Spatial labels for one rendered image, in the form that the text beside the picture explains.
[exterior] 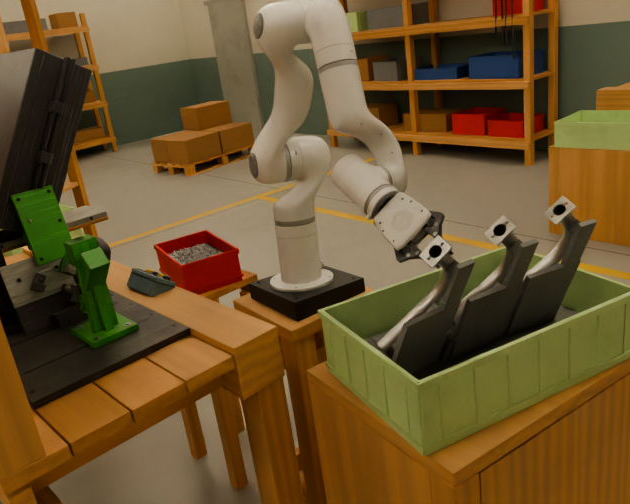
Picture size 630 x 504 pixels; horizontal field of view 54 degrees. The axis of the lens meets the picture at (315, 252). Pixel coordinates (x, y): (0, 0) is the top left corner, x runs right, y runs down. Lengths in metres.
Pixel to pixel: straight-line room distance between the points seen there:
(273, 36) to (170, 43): 10.76
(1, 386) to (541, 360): 1.07
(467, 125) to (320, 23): 5.61
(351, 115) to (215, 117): 7.44
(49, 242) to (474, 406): 1.26
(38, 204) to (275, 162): 0.70
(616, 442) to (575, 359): 0.31
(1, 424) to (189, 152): 6.83
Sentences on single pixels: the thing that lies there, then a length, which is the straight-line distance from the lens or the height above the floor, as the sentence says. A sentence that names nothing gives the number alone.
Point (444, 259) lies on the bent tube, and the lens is 1.24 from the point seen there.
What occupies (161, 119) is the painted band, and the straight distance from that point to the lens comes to 12.11.
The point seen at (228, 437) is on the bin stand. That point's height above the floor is 0.24.
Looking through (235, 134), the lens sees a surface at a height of 0.35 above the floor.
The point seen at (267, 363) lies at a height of 0.81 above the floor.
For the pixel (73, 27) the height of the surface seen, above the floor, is 2.01.
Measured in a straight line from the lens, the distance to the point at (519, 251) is 1.33.
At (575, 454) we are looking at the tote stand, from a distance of 1.59.
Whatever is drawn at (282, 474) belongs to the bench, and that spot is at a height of 0.46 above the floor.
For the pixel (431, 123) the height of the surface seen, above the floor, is 0.36.
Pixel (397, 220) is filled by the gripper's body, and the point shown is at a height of 1.22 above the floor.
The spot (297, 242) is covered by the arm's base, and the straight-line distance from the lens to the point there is 1.76.
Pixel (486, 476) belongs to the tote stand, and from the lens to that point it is 1.35.
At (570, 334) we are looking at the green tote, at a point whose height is 0.93.
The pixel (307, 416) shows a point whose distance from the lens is 1.83.
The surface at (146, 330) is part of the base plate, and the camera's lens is 1.74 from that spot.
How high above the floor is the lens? 1.62
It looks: 20 degrees down
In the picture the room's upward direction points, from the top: 8 degrees counter-clockwise
